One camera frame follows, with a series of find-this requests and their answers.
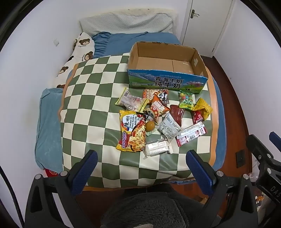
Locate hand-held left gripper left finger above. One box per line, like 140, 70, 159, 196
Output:
25, 150, 98, 228

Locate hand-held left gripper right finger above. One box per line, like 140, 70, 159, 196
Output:
186, 150, 259, 228

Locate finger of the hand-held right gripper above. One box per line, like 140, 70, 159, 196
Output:
269, 131, 281, 152
245, 134, 274, 164

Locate green bubble gum packet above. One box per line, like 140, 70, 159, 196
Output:
178, 90, 194, 110

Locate orange sunflower seed packet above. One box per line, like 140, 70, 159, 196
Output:
150, 95, 171, 116

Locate printed cardboard box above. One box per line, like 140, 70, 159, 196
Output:
127, 42, 209, 95

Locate red item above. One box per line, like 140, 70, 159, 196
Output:
44, 168, 60, 178

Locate long red white packet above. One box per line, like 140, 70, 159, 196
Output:
175, 121, 208, 147

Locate clear white snack packet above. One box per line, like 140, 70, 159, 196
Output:
143, 138, 174, 159

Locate grey white snack packet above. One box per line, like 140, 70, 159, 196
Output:
158, 112, 183, 141

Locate small red snack packet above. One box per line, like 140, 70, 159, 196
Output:
191, 110, 205, 125

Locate blue cushion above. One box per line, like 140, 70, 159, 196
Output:
34, 88, 67, 174

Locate grey fleece clothing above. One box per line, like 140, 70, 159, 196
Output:
100, 191, 222, 228

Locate green white checkered blanket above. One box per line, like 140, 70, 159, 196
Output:
57, 53, 218, 189

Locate yellow instant noodle packet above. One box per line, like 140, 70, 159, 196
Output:
116, 110, 147, 152

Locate dark red snack packet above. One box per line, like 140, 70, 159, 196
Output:
169, 105, 185, 127

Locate yellow snack packet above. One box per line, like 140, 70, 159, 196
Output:
193, 98, 213, 121

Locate braised egg packet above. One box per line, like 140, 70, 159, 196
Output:
144, 117, 163, 136

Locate small panda print packet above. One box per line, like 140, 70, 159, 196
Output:
144, 107, 160, 123

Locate clear nut bar packet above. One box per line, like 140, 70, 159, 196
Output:
115, 87, 148, 112

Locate large panda print packet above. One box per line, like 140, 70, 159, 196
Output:
151, 88, 169, 105

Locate bear print pillow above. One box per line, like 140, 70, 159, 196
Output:
53, 32, 95, 89

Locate white door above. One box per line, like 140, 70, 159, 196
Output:
181, 0, 236, 59

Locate white textured pillow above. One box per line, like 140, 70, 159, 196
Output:
79, 9, 179, 37

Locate dark wall socket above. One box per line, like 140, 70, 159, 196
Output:
236, 149, 246, 169

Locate black cable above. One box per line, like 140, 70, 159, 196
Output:
0, 164, 25, 228

